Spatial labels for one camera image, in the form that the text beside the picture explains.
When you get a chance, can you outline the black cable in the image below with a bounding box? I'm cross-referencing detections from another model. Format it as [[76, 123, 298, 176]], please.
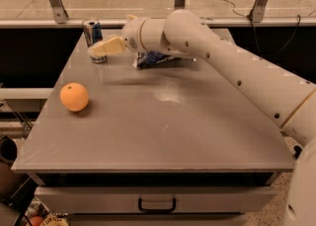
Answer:
[[198, 0, 302, 56]]

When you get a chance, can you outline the left metal bracket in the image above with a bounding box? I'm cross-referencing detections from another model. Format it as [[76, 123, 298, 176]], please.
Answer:
[[48, 0, 68, 24]]

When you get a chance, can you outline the blue chip bag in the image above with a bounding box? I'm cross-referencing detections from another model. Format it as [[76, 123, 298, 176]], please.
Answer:
[[133, 51, 196, 68]]

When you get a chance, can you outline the orange fruit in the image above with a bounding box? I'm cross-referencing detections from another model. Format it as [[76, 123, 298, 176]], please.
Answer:
[[59, 83, 89, 112]]

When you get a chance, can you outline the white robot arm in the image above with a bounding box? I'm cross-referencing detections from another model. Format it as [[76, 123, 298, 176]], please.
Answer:
[[88, 10, 316, 226]]

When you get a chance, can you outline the black drawer handle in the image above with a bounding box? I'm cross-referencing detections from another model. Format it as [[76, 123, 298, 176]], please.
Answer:
[[137, 198, 177, 214]]

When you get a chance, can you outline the glass barrier rail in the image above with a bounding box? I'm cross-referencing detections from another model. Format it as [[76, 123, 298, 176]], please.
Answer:
[[0, 16, 316, 29]]

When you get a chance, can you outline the small orange ball below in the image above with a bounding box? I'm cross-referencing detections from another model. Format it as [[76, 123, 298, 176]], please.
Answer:
[[30, 216, 43, 226]]

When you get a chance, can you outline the black bin at left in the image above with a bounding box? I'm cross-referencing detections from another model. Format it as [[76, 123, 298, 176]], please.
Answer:
[[0, 136, 18, 165]]

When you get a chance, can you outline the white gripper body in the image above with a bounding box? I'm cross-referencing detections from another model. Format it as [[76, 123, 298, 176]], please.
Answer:
[[121, 17, 166, 52]]

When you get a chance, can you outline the Red Bull can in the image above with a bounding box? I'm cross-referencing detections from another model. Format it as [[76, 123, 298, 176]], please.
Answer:
[[82, 19, 106, 64]]

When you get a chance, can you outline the grey cabinet drawer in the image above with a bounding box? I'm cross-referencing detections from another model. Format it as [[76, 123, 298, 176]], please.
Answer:
[[36, 187, 277, 214]]

